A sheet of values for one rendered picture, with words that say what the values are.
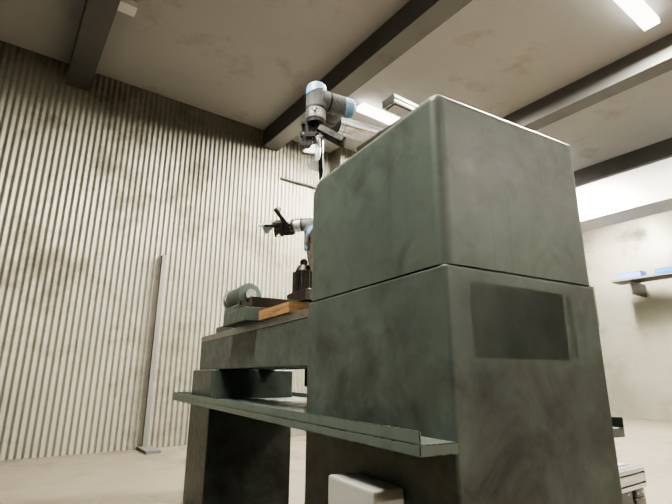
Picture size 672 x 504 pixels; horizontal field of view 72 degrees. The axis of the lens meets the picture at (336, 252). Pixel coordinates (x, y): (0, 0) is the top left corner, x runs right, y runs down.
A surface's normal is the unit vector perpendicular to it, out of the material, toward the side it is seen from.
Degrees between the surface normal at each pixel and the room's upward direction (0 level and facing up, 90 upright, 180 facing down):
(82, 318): 90
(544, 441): 90
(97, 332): 90
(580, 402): 90
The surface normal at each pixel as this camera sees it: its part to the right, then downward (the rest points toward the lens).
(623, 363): -0.81, -0.15
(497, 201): 0.50, -0.22
